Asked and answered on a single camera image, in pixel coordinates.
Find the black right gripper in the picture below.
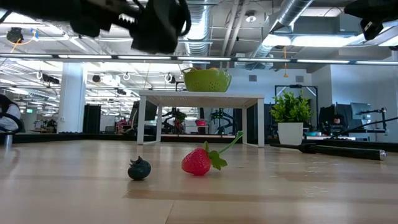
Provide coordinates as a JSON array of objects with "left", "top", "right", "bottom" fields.
[{"left": 343, "top": 0, "right": 398, "bottom": 41}]

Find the small green potted plant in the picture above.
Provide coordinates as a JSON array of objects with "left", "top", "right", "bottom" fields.
[{"left": 269, "top": 90, "right": 313, "bottom": 146}]

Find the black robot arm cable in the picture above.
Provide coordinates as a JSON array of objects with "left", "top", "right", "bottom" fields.
[
  {"left": 175, "top": 0, "right": 192, "bottom": 37},
  {"left": 329, "top": 116, "right": 398, "bottom": 140}
]

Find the grey monitor on arm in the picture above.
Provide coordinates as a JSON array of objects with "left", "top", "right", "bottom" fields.
[{"left": 350, "top": 101, "right": 387, "bottom": 131}]

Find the black ceiling cable reel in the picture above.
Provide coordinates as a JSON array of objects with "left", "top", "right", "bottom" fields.
[{"left": 6, "top": 27, "right": 24, "bottom": 44}]

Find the small dark blueberry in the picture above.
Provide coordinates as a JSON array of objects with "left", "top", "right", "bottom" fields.
[{"left": 127, "top": 156, "right": 152, "bottom": 181}]

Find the black square stand frame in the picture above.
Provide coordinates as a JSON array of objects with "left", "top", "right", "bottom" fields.
[{"left": 274, "top": 83, "right": 318, "bottom": 105}]

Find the red plastic strawberry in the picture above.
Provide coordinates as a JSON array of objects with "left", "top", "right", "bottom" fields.
[{"left": 181, "top": 130, "right": 245, "bottom": 177}]

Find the black acoustic panel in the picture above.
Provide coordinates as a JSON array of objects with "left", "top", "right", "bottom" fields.
[{"left": 318, "top": 104, "right": 352, "bottom": 138}]

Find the black wheel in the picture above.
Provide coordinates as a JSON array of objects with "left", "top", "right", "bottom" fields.
[{"left": 0, "top": 112, "right": 23, "bottom": 134}]

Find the white perforated shelf riser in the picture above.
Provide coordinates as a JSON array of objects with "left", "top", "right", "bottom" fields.
[{"left": 136, "top": 90, "right": 266, "bottom": 148}]

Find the person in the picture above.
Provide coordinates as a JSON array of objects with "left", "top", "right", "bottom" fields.
[
  {"left": 0, "top": 94, "right": 22, "bottom": 131},
  {"left": 331, "top": 114, "right": 348, "bottom": 135}
]

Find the black curtain panel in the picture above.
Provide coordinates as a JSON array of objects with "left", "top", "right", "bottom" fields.
[{"left": 83, "top": 103, "right": 102, "bottom": 133}]

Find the white round column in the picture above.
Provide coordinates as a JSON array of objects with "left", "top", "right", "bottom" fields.
[{"left": 57, "top": 62, "right": 87, "bottom": 134}]

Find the silver ventilation duct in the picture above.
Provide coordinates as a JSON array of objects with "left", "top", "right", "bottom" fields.
[
  {"left": 253, "top": 0, "right": 315, "bottom": 58},
  {"left": 185, "top": 0, "right": 218, "bottom": 57}
]

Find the long LED light bar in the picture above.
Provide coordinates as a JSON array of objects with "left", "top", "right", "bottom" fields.
[{"left": 0, "top": 53, "right": 398, "bottom": 65}]

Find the black kitchen knife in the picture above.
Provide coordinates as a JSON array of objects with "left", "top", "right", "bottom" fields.
[{"left": 269, "top": 142, "right": 387, "bottom": 161}]

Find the green colander bowl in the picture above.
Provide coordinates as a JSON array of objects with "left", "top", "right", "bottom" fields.
[{"left": 181, "top": 67, "right": 233, "bottom": 93}]

